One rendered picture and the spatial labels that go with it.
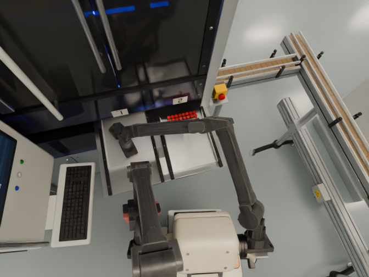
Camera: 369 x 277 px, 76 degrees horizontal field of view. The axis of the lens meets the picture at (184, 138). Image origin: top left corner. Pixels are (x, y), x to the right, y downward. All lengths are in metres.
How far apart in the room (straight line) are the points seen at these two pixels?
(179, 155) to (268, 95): 1.68
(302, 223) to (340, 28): 2.59
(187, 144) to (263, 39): 2.21
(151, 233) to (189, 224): 0.25
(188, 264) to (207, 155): 0.70
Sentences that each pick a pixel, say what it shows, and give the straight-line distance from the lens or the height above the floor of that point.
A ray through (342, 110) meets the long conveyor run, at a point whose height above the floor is 0.93.
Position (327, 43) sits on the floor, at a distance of 3.66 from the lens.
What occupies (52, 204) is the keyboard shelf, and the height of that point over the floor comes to 0.80.
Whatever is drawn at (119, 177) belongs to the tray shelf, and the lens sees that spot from 1.36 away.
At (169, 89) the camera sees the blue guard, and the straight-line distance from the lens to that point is 1.25.
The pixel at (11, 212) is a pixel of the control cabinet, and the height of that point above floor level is 1.11.
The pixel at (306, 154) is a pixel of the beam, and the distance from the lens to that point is 2.04.
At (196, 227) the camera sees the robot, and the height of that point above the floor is 1.35.
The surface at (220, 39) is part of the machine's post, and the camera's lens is 1.08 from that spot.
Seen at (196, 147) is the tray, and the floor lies 0.88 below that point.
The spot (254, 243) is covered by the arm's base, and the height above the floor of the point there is 1.23.
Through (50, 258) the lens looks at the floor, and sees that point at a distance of 2.38.
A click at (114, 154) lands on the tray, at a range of 1.41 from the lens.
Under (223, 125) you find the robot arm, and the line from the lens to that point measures 0.86.
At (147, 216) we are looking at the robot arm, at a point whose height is 1.53.
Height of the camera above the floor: 2.18
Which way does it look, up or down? 67 degrees down
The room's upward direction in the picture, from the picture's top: 8 degrees clockwise
